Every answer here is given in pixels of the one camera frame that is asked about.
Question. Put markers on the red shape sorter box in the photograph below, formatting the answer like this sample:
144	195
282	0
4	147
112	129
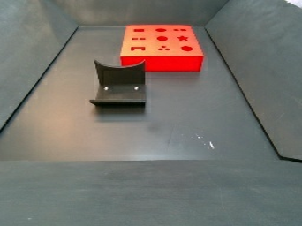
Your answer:
167	47

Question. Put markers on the black curved holder bracket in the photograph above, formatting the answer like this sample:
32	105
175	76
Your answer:
121	84

